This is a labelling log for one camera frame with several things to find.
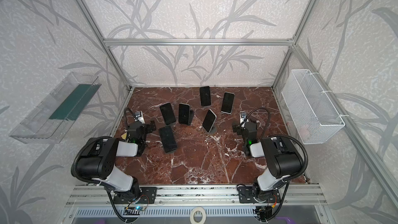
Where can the white wire mesh basket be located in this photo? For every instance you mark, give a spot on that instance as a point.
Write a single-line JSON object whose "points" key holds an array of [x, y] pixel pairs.
{"points": [[315, 117]]}

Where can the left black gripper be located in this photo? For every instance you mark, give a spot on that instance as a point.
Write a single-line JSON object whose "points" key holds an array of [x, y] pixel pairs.
{"points": [[147, 127]]}

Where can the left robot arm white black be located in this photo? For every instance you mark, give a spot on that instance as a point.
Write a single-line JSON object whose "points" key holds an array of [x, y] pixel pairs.
{"points": [[95, 164]]}

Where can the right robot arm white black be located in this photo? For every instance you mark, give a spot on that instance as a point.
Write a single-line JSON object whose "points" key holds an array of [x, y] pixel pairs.
{"points": [[286, 159]]}

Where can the green-edged phone on stand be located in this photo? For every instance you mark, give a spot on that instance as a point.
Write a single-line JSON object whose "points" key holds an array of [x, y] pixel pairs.
{"points": [[185, 114]]}

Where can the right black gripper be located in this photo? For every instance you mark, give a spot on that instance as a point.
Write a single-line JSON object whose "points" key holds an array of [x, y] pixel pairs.
{"points": [[240, 127]]}

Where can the yellow sponge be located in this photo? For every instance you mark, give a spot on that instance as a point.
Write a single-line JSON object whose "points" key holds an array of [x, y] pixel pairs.
{"points": [[124, 136]]}

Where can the purple-edged phone on stand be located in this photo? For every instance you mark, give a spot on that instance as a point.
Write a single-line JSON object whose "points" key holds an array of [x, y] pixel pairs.
{"points": [[168, 114]]}

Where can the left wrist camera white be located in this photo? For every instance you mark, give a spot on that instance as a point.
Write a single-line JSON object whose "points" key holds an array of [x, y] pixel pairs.
{"points": [[139, 116]]}

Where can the clear plastic wall bin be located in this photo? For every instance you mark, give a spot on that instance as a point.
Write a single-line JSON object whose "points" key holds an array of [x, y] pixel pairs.
{"points": [[49, 122]]}

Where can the white tape roll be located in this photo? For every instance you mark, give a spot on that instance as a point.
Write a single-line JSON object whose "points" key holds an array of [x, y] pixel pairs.
{"points": [[198, 215]]}

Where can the white-edged phone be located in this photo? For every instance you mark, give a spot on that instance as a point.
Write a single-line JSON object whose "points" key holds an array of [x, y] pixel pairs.
{"points": [[227, 104]]}

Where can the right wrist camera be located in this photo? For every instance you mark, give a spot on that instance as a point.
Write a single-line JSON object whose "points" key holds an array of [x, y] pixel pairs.
{"points": [[243, 117]]}

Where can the black phone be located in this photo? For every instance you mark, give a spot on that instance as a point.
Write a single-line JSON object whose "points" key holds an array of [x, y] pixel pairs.
{"points": [[205, 96], [167, 138]]}

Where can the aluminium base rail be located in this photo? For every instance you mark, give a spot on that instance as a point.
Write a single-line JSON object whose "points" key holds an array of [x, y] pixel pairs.
{"points": [[196, 195]]}

